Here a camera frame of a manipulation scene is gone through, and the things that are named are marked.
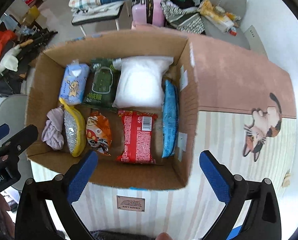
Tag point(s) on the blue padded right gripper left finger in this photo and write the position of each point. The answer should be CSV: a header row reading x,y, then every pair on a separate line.
x,y
67,188

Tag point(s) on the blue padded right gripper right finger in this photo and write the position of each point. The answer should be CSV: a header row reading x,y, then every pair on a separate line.
x,y
230,191

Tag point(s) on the lilac sock bundle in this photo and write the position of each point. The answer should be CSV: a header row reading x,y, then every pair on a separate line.
x,y
52,133

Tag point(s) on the orange cartoon snack packet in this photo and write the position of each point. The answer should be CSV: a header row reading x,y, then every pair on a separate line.
x,y
98,133

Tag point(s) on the yellow grey scrub sponge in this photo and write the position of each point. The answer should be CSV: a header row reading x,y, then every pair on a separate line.
x,y
75,129

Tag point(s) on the red snack packet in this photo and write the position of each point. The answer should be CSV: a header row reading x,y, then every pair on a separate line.
x,y
138,127

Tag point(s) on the blue long snack packet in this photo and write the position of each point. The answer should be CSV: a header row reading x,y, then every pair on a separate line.
x,y
170,119

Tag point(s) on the light blue tissue pack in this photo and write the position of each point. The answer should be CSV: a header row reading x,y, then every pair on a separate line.
x,y
74,83

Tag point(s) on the green wet wipes pack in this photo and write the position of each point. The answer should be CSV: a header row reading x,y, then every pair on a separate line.
x,y
102,82

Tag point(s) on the white cotton pad bag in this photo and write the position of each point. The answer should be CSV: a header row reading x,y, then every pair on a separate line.
x,y
140,83

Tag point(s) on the operator fingertip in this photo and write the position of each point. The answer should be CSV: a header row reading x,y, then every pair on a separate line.
x,y
164,236

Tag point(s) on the dark fleece sleeve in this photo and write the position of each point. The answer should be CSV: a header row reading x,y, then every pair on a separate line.
x,y
109,235

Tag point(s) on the striped pink cat table mat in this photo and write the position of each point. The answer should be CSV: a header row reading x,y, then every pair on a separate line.
x,y
233,102

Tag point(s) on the white goose plush toy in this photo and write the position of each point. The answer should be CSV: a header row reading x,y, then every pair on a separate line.
x,y
9,60

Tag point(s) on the yellow snack bag on chair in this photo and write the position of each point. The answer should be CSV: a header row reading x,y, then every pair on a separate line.
x,y
222,22

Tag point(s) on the clear plastic bottle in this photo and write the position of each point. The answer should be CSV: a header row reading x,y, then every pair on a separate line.
x,y
218,9

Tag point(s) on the black white patterned bag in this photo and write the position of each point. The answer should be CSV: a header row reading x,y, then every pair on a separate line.
x,y
184,15

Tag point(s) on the pink suitcase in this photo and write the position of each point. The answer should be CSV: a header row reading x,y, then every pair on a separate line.
x,y
148,12

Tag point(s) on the black stroller frame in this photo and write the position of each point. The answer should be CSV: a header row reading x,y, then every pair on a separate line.
x,y
10,81

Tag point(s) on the grey chair by wall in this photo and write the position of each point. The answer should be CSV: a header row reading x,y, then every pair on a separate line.
x,y
236,8

